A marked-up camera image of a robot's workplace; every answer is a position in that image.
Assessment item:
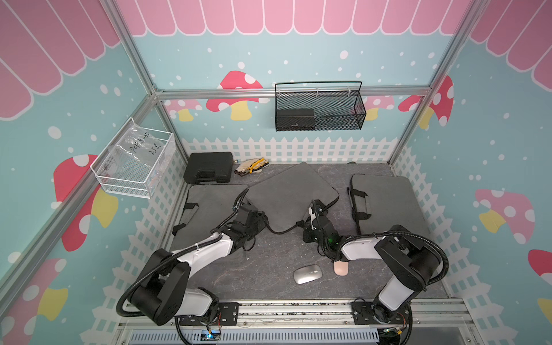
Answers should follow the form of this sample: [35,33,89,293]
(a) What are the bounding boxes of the pink computer mouse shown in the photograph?
[333,261,349,277]

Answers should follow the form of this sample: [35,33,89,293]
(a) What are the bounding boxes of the grey laptop bag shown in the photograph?
[170,185,254,260]
[247,162,339,232]
[348,174,429,237]

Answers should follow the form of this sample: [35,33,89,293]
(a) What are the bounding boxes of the silver computer mouse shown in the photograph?
[293,264,323,285]

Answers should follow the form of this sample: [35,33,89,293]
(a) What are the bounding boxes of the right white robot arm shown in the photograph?
[298,200,449,324]

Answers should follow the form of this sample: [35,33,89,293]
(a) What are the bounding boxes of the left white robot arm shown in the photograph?
[115,188,268,326]

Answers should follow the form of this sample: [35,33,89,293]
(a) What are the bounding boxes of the clear plastic bag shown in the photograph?
[99,124,166,194]

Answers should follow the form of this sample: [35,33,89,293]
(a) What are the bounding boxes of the yellow black pliers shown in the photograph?
[249,158,269,173]

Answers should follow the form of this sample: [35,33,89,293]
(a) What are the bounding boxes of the black plastic tool case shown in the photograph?
[183,152,234,185]

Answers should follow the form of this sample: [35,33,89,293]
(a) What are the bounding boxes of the black box in basket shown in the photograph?
[275,109,316,132]

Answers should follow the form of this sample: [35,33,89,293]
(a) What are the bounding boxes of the black wire mesh basket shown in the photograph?
[274,80,367,131]

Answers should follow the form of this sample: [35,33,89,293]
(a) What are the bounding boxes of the white wire basket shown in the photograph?
[90,118,176,199]

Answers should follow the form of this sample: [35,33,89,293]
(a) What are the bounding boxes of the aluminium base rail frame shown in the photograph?
[111,298,484,344]

